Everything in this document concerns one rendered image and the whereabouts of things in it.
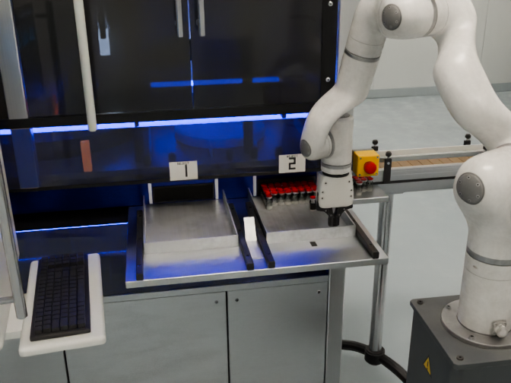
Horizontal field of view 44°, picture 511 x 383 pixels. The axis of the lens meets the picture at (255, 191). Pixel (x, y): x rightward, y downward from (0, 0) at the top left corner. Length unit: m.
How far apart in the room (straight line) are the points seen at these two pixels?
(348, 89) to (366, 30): 0.16
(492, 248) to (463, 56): 0.40
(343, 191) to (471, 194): 0.55
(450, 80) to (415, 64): 5.76
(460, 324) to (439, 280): 1.93
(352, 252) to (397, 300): 1.50
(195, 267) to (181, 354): 0.65
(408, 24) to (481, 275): 0.55
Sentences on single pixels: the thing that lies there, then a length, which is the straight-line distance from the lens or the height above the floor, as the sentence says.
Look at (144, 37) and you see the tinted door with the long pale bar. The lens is 1.85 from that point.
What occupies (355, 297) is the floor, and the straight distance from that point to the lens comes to 3.22.
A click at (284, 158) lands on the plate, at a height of 1.04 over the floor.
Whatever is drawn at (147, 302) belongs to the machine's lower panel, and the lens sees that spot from 2.14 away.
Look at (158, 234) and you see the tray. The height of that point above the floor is 0.88.
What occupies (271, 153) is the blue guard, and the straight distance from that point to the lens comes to 1.96.
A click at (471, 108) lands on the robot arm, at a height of 1.36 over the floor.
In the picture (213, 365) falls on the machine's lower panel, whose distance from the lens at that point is 2.31.
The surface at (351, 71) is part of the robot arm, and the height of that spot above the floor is 1.37.
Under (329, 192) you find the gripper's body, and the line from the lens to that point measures 1.75.
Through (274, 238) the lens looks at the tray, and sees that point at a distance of 1.78.
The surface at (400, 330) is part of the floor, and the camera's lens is 3.02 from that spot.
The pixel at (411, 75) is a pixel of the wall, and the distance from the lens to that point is 7.15.
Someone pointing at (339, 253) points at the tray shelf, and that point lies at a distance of 1.74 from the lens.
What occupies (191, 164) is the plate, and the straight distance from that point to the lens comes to 1.93.
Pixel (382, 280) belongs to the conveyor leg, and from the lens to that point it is 2.45.
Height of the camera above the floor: 1.70
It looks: 23 degrees down
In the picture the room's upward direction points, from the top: 1 degrees counter-clockwise
